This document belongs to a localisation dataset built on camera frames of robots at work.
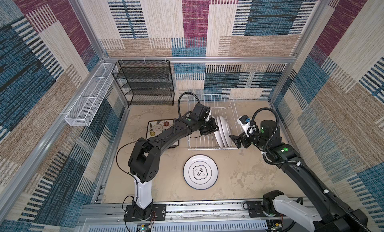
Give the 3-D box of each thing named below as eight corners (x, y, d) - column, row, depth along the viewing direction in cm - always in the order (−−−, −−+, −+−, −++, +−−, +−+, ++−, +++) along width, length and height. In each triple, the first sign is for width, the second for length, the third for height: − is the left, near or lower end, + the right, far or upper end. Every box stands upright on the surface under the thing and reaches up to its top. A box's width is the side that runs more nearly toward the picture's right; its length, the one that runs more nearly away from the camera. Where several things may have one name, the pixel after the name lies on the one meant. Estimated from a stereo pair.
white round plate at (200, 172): (182, 189, 82) (182, 188, 80) (184, 155, 94) (184, 154, 92) (219, 189, 82) (219, 188, 80) (215, 155, 94) (216, 154, 92)
